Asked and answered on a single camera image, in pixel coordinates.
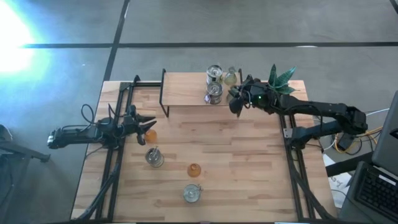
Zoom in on glass jar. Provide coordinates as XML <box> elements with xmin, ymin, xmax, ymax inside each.
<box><xmin>182</xmin><ymin>183</ymin><xmax>203</xmax><ymax>204</ymax></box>

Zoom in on green plant in white pot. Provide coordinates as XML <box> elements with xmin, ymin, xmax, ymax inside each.
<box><xmin>267</xmin><ymin>63</ymin><xmax>298</xmax><ymax>96</ymax></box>

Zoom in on white paper sheet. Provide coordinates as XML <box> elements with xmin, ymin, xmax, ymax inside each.
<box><xmin>322</xmin><ymin>154</ymin><xmax>352</xmax><ymax>208</ymax></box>

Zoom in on dark grey chair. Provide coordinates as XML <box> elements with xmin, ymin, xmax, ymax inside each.
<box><xmin>0</xmin><ymin>124</ymin><xmax>51</xmax><ymax>164</ymax></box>

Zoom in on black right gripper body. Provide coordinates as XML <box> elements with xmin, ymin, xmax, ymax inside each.
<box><xmin>244</xmin><ymin>78</ymin><xmax>277</xmax><ymax>110</ymax></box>

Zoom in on black metal table frame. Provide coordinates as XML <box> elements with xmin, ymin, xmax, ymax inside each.
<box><xmin>76</xmin><ymin>74</ymin><xmax>336</xmax><ymax>223</ymax></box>

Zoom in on black stand bar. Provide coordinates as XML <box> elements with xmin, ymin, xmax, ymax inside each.
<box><xmin>325</xmin><ymin>151</ymin><xmax>374</xmax><ymax>177</ymax></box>

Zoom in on yellow cable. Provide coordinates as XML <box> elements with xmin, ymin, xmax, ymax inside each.
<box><xmin>334</xmin><ymin>126</ymin><xmax>384</xmax><ymax>153</ymax></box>

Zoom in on grey laptop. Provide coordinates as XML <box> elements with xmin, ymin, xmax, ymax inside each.
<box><xmin>340</xmin><ymin>90</ymin><xmax>398</xmax><ymax>224</ymax></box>

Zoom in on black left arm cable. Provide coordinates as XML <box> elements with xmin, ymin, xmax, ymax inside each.
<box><xmin>81</xmin><ymin>104</ymin><xmax>96</xmax><ymax>125</ymax></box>

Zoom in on white cable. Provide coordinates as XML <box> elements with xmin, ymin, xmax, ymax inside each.
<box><xmin>365</xmin><ymin>108</ymin><xmax>390</xmax><ymax>116</ymax></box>

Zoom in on candle tin nut label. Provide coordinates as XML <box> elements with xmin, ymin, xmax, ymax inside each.
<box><xmin>203</xmin><ymin>81</ymin><xmax>224</xmax><ymax>105</ymax></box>

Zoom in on wooden shelf riser black legs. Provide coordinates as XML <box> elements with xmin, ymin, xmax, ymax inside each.
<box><xmin>159</xmin><ymin>68</ymin><xmax>246</xmax><ymax>118</ymax></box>

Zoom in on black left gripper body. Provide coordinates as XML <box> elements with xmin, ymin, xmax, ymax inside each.
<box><xmin>123</xmin><ymin>105</ymin><xmax>147</xmax><ymax>146</ymax></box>

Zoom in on amber glass candle holder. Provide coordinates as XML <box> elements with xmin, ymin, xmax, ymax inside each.
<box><xmin>187</xmin><ymin>163</ymin><xmax>202</xmax><ymax>179</ymax></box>
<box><xmin>144</xmin><ymin>129</ymin><xmax>159</xmax><ymax>144</ymax></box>

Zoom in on silver scented candle tin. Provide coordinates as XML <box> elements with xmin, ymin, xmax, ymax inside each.
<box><xmin>206</xmin><ymin>64</ymin><xmax>224</xmax><ymax>85</ymax></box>

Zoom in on candle tin cake label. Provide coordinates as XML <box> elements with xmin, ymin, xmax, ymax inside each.
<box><xmin>144</xmin><ymin>146</ymin><xmax>165</xmax><ymax>169</ymax></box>

